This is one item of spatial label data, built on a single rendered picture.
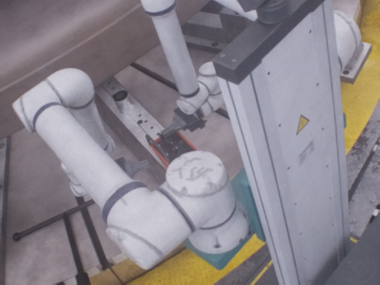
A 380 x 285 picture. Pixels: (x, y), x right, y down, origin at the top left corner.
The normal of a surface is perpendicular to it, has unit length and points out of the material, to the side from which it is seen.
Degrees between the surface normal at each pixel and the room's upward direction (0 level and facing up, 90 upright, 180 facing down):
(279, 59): 90
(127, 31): 90
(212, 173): 10
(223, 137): 0
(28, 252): 0
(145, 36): 90
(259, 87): 90
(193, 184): 7
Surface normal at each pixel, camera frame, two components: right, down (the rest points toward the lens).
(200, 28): -0.60, 0.47
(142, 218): -0.18, -0.57
